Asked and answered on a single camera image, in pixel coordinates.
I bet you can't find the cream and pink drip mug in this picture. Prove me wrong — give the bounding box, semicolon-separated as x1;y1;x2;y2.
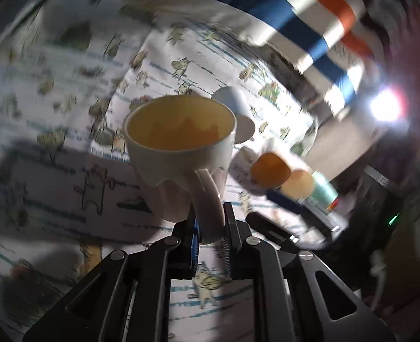
123;95;237;244

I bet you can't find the beige cup orange inside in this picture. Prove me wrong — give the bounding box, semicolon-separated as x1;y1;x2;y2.
249;138;292;189

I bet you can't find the cream cup with pink print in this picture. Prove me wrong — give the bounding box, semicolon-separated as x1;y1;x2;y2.
280;169;315;200

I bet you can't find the white mug lying down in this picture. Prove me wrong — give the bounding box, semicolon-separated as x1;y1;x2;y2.
212;87;256;144

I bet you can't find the mint green mug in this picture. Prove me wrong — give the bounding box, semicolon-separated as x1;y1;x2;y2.
311;171;338;206

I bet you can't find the striped Paris blanket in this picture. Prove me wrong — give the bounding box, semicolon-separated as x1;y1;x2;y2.
98;0;390;115

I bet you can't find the cat pattern bed sheet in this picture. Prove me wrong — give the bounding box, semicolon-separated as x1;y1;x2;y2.
0;0;313;341

